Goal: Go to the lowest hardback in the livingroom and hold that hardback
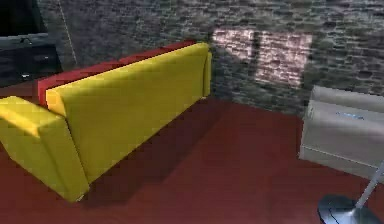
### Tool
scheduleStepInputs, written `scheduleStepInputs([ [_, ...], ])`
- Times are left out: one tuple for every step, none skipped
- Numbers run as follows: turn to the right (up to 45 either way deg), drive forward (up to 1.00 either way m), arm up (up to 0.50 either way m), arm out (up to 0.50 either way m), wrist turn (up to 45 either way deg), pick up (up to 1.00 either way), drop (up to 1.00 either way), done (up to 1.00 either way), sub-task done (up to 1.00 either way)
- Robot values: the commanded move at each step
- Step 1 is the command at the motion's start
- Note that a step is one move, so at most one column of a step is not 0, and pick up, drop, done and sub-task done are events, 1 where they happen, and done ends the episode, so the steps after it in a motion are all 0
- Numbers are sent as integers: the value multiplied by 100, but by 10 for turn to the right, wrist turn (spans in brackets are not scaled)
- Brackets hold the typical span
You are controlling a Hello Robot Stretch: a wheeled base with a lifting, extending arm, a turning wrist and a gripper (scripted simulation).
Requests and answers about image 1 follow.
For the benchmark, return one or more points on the grey shelf cabinet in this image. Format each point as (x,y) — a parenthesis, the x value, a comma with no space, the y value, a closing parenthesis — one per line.
(343,133)

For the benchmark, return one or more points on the black television set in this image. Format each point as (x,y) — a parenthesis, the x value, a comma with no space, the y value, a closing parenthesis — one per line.
(16,16)

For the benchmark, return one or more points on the yellow sofa with red cushions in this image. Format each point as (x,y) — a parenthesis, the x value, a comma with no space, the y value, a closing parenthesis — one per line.
(126,106)

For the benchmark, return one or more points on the dark television stand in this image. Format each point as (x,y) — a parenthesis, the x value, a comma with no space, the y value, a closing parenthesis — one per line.
(26,60)

